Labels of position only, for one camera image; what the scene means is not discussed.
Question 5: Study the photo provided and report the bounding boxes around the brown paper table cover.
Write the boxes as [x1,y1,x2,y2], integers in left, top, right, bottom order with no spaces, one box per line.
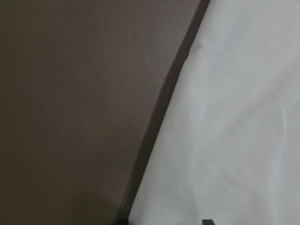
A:
[0,0,209,225]

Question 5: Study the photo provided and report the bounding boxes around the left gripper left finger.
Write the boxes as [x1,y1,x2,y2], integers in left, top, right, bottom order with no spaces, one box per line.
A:
[117,219,128,225]

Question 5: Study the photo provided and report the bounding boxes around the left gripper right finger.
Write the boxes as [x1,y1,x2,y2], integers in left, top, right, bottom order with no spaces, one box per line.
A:
[202,219,214,225]

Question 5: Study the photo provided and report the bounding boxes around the cream long-sleeve cat shirt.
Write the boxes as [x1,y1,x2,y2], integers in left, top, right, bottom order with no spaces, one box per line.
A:
[129,0,300,225]

